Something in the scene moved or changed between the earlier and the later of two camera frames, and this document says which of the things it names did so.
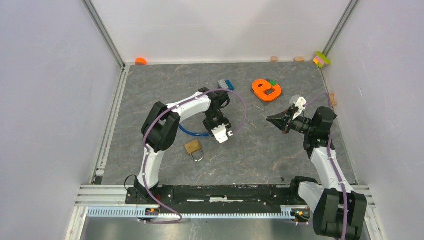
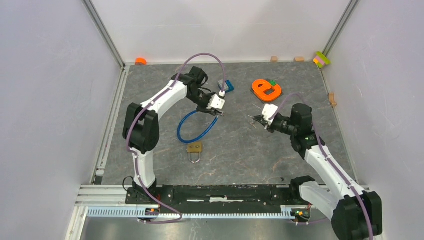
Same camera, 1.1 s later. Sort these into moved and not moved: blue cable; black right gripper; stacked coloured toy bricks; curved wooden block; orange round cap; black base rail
Moved: blue cable; black right gripper
Not moved: orange round cap; curved wooden block; stacked coloured toy bricks; black base rail
